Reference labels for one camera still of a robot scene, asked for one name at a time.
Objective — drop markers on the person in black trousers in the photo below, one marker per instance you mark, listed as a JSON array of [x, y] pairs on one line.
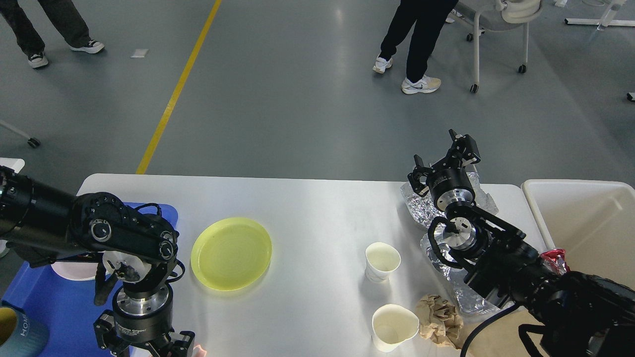
[[424, 19]]

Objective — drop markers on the blue plastic tray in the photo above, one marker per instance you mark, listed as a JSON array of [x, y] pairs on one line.
[[65, 307]]

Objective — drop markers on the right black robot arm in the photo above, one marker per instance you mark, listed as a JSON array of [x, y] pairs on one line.
[[580, 315]]

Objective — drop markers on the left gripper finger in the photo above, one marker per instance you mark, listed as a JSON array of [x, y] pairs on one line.
[[108, 339], [177, 345]]

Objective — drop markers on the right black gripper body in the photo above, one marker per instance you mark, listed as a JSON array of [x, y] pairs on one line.
[[450, 185]]

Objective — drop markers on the lower white paper cup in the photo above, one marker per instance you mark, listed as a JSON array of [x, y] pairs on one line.
[[392, 325]]

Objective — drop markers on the crumpled brown paper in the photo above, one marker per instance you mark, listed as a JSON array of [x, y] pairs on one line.
[[439, 321]]

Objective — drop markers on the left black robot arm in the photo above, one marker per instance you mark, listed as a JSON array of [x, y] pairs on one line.
[[135, 253]]

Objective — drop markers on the upper white paper cup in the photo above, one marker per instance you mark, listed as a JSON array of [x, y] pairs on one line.
[[382, 260]]

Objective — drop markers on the red crumpled wrapper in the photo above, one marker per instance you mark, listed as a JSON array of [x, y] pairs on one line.
[[555, 261]]

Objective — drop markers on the white wheeled chair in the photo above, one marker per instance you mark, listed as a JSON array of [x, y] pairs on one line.
[[496, 16]]

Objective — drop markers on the white side table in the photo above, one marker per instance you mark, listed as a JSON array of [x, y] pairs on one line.
[[15, 165]]

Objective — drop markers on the white paper cup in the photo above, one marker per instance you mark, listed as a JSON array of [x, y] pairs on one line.
[[382, 260], [392, 325]]

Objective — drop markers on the white plastic bin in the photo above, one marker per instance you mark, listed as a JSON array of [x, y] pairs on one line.
[[592, 220]]

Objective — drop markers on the pink mug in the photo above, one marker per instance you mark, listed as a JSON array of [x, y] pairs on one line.
[[193, 351]]

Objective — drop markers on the pink plate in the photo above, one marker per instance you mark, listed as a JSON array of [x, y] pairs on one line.
[[75, 271]]

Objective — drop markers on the crumpled aluminium foil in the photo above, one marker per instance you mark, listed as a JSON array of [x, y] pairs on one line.
[[423, 211]]

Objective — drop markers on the dark teal mug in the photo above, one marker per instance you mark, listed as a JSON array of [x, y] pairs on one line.
[[21, 336]]

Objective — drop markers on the person in dark trousers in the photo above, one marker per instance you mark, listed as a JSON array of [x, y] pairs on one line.
[[67, 21]]

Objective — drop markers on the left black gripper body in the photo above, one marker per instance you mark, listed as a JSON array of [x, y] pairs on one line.
[[141, 321]]

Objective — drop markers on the white table frame base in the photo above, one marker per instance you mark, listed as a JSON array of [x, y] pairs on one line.
[[606, 20]]

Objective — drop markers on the yellow plastic plate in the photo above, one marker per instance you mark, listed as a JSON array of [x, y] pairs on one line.
[[231, 254]]

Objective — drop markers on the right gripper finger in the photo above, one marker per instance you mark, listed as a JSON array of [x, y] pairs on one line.
[[463, 152], [417, 178]]

